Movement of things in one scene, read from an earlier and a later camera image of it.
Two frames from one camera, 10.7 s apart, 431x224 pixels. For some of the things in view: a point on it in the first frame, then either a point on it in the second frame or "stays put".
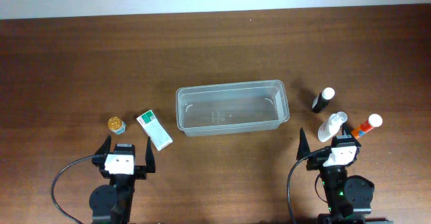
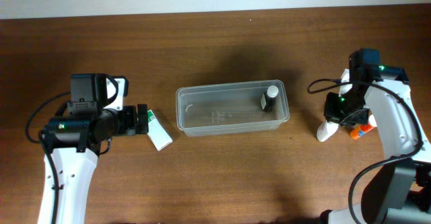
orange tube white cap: [374, 120] stays put
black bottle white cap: [322, 99] → [271, 93]
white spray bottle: [330, 128] stays put
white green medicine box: [154, 130] stays put
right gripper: [312, 163] → [339, 115]
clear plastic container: [238, 107] stays put
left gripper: [141, 173] → [142, 118]
